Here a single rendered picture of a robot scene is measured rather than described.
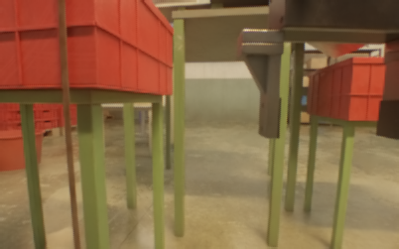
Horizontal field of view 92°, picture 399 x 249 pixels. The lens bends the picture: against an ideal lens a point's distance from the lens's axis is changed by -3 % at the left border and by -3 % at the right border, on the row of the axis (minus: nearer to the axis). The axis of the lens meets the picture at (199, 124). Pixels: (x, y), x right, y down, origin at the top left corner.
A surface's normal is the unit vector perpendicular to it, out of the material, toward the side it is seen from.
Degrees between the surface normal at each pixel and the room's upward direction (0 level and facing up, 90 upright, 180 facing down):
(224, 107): 90
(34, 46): 90
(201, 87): 90
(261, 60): 90
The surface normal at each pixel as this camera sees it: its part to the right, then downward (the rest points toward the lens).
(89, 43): -0.15, 0.11
